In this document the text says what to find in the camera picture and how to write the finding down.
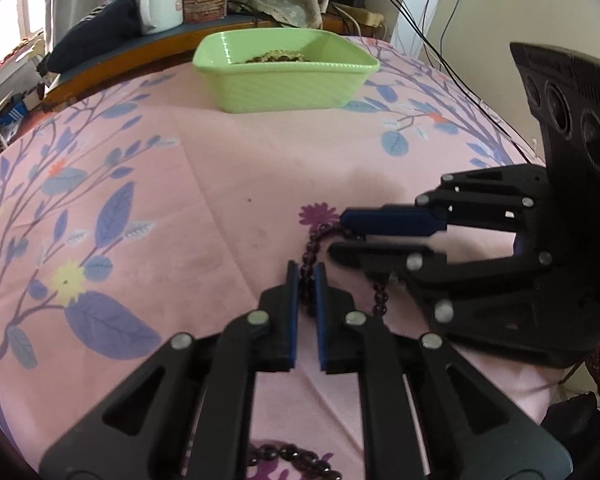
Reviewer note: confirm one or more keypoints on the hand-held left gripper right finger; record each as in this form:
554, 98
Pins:
320, 310

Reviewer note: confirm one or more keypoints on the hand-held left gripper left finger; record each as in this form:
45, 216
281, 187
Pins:
293, 310

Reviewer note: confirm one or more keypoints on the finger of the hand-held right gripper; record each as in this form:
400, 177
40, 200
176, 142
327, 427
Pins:
395, 221
380, 256

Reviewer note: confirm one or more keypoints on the green plastic basket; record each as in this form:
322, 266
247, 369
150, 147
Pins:
280, 87

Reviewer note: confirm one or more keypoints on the pink floral bed sheet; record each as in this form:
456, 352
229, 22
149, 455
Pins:
180, 185

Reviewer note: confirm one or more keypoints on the white enamel mug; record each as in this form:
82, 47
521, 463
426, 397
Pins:
160, 10

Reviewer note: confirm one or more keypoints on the dark folded cloth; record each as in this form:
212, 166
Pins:
95, 35

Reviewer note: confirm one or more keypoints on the wooden bed frame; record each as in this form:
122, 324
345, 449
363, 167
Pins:
145, 55

